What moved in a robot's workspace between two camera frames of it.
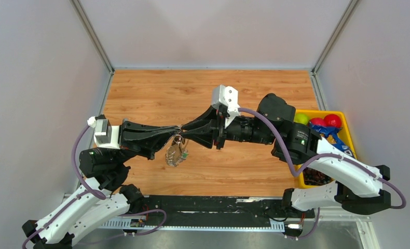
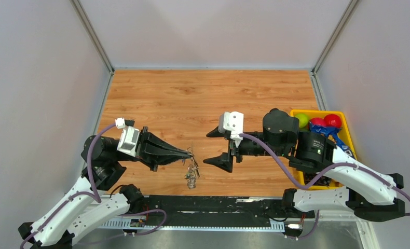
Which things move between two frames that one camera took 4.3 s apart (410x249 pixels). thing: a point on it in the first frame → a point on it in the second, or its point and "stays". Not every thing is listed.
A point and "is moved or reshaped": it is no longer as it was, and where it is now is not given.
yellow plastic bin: x=312 y=114 stays
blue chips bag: x=330 y=134 stays
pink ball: x=317 y=121 stays
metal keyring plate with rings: x=177 y=152 is moved or reshaped
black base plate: x=158 y=210 stays
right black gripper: x=205 y=137 → x=224 y=161
